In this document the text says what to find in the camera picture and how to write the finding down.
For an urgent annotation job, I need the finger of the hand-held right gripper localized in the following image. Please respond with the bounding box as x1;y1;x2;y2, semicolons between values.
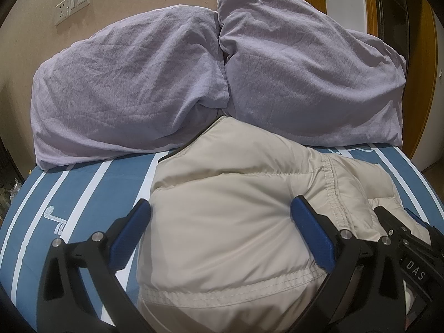
373;206;409;248
404;208;439;247

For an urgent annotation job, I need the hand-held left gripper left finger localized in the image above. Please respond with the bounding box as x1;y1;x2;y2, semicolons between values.
38;198;153;333

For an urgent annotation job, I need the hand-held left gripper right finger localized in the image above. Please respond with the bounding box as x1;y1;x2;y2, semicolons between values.
288;195;408;333

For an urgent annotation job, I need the beige puffer jacket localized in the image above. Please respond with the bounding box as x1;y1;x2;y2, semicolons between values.
135;115;431;333

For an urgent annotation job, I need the blue white striped bed sheet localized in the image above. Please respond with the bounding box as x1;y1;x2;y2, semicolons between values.
0;142;444;333

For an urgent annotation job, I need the lavender pillow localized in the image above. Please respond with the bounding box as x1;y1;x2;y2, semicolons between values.
31;5;231;171
217;0;407;147

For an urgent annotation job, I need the wooden door frame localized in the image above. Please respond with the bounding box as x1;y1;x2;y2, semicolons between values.
271;0;444;172

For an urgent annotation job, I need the white wall switch socket panel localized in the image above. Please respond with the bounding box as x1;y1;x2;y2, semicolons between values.
55;0;93;27

